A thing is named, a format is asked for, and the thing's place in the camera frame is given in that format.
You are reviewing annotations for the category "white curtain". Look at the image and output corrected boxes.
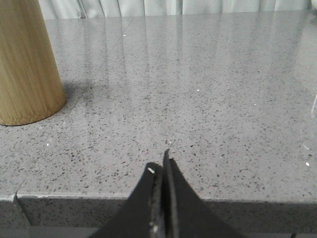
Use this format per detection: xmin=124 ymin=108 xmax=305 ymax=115
xmin=39 ymin=0 xmax=317 ymax=20

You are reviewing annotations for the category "wooden cylindrical holder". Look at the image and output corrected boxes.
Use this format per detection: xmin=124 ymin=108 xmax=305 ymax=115
xmin=0 ymin=0 xmax=66 ymax=126

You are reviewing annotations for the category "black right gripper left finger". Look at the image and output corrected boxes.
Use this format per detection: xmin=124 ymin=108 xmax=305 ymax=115
xmin=90 ymin=163 xmax=163 ymax=238

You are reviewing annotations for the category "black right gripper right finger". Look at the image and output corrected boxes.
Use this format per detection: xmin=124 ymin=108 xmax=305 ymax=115
xmin=162 ymin=149 xmax=244 ymax=238

